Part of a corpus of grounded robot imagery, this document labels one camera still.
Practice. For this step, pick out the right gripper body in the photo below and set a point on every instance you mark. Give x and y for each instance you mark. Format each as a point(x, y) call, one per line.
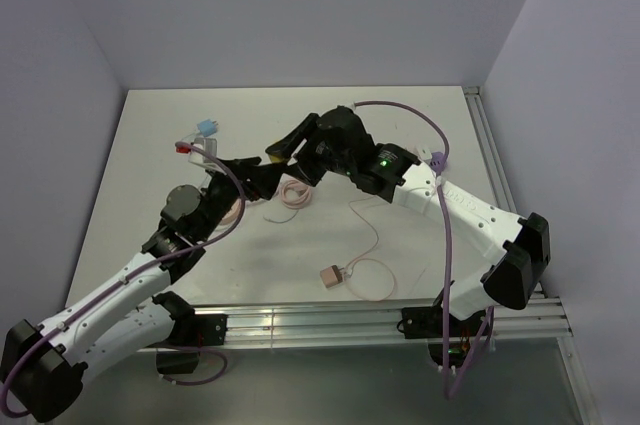
point(316, 146)

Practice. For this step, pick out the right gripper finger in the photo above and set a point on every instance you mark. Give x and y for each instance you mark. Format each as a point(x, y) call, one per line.
point(284, 148)
point(309, 173)

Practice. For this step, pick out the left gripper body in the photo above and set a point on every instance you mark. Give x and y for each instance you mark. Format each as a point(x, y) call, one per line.
point(220, 195)

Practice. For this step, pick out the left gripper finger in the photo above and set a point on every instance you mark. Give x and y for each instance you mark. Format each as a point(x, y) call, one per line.
point(240, 166)
point(263, 181)

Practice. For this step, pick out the blue charger plug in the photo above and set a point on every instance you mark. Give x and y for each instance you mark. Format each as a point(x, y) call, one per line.
point(207, 128)

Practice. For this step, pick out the purple power strip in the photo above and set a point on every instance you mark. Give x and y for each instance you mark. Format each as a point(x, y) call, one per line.
point(437, 162)

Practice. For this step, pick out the dusty pink charger plug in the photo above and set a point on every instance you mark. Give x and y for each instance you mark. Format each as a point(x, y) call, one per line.
point(332, 276)

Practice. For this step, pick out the pink round power socket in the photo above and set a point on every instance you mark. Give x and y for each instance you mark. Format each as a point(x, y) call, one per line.
point(233, 213)

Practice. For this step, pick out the white 80W charger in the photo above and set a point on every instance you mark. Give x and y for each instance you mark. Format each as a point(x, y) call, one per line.
point(423, 152)

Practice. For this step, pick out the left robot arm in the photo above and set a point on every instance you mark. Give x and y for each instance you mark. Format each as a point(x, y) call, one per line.
point(45, 367)

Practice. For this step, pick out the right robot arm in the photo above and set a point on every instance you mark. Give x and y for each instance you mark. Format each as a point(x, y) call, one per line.
point(493, 257)

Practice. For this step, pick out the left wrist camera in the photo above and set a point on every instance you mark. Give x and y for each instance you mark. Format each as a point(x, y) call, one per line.
point(199, 151)

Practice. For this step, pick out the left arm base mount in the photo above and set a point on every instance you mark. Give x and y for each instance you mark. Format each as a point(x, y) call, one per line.
point(192, 340)

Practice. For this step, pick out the aluminium front rail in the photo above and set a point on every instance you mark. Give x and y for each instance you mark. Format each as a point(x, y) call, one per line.
point(338, 324)

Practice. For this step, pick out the aluminium rail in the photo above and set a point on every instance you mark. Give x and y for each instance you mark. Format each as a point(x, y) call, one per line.
point(338, 324)
point(500, 170)

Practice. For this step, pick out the aluminium right rail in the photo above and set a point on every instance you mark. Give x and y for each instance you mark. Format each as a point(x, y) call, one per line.
point(500, 170)

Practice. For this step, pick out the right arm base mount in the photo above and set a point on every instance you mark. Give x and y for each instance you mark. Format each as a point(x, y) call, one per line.
point(427, 323)

